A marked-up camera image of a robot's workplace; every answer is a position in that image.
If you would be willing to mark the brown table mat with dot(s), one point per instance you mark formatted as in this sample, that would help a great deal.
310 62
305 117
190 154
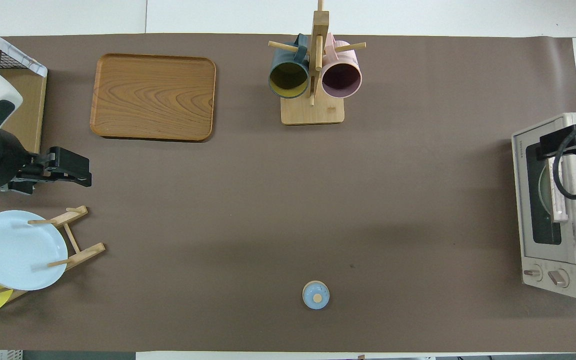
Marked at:
268 200

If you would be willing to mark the pale green plate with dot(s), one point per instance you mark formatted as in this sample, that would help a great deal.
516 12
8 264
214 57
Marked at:
543 187

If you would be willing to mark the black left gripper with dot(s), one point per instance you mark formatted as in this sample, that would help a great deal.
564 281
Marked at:
38 166

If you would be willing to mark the wooden mug tree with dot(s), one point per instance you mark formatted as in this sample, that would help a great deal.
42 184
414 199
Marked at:
313 112

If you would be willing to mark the pink mug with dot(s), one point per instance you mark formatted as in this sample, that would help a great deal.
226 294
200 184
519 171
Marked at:
341 80

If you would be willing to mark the beige oven knob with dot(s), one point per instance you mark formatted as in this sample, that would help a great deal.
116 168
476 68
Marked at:
533 273
559 278

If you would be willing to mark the wooden plate rack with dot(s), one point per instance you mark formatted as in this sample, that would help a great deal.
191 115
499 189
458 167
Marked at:
85 252

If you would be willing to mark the small blue lidded jar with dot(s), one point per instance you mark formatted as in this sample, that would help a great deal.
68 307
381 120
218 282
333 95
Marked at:
315 295

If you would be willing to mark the dark blue mug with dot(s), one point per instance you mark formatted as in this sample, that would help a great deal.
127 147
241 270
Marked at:
288 80

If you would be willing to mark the wooden serving tray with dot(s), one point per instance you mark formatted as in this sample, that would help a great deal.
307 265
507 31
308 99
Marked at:
153 97

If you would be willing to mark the light blue plate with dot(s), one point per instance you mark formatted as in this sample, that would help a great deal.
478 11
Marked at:
15 252

